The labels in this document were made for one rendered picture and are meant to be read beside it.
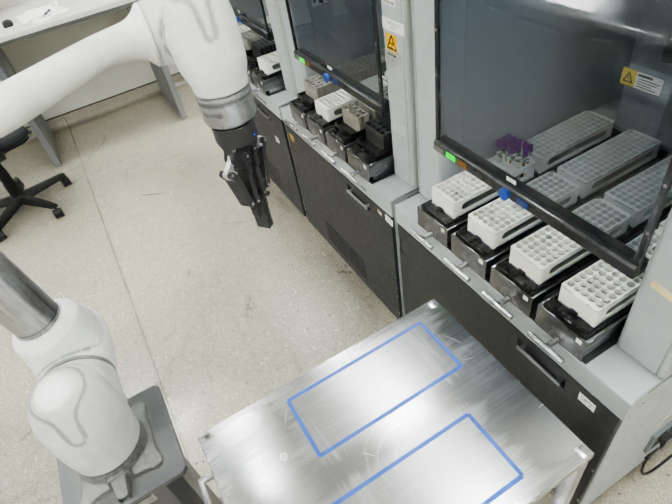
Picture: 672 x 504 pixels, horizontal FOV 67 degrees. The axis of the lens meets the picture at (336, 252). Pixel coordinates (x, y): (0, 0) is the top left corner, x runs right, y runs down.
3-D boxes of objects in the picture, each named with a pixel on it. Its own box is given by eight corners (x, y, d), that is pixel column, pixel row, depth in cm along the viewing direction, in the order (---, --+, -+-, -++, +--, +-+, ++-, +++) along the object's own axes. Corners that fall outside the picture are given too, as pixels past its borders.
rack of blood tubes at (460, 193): (509, 164, 154) (511, 147, 150) (534, 179, 147) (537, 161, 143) (430, 204, 146) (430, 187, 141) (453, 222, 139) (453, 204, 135)
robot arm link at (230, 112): (182, 98, 80) (194, 131, 84) (229, 102, 76) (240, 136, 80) (213, 72, 85) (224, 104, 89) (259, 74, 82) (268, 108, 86)
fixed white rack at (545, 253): (593, 214, 133) (598, 196, 129) (626, 234, 126) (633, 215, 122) (507, 264, 125) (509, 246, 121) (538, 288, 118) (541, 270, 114)
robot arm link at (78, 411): (71, 493, 104) (8, 445, 89) (65, 422, 116) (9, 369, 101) (148, 453, 108) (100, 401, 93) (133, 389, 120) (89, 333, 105)
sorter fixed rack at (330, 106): (380, 88, 202) (379, 73, 197) (395, 97, 195) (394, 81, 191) (316, 115, 193) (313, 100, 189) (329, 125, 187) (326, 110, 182)
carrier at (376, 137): (390, 149, 166) (388, 133, 162) (384, 152, 165) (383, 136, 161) (370, 136, 174) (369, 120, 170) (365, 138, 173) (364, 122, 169)
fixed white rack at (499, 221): (548, 187, 143) (551, 169, 139) (577, 205, 137) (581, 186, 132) (466, 232, 135) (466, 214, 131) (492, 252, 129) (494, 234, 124)
